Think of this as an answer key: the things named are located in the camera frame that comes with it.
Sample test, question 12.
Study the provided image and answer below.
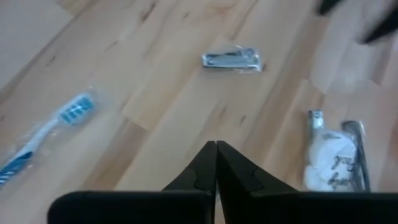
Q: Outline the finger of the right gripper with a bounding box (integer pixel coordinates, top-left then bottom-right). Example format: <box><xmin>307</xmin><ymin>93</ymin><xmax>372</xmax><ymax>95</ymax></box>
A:
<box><xmin>317</xmin><ymin>0</ymin><xmax>346</xmax><ymax>16</ymax></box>
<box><xmin>357</xmin><ymin>14</ymin><xmax>398</xmax><ymax>45</ymax></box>

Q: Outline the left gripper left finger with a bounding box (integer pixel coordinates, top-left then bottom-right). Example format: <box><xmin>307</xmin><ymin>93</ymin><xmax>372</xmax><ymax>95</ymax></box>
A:
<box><xmin>162</xmin><ymin>140</ymin><xmax>218</xmax><ymax>194</ymax></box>

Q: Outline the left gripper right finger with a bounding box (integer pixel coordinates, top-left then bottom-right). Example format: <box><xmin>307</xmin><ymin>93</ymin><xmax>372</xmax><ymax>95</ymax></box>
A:
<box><xmin>216</xmin><ymin>140</ymin><xmax>298</xmax><ymax>197</ymax></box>

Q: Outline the cotton pads bag black script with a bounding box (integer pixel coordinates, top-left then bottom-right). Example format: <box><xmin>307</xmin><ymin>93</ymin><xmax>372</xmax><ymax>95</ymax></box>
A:
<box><xmin>302</xmin><ymin>129</ymin><xmax>361</xmax><ymax>193</ymax></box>

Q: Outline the silver nail clipper clear bag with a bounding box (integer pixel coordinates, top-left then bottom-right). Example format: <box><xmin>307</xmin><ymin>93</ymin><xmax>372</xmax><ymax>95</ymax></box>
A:
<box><xmin>307</xmin><ymin>108</ymin><xmax>326</xmax><ymax>133</ymax></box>
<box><xmin>200</xmin><ymin>45</ymin><xmax>265</xmax><ymax>74</ymax></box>

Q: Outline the black comb clear bag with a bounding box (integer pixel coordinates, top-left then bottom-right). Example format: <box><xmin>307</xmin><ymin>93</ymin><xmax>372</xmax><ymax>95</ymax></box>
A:
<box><xmin>340</xmin><ymin>119</ymin><xmax>372</xmax><ymax>192</ymax></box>

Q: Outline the blue white toothbrush clear bag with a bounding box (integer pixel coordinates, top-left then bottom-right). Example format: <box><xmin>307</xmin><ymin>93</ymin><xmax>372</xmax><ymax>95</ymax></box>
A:
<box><xmin>0</xmin><ymin>86</ymin><xmax>108</xmax><ymax>190</ymax></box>

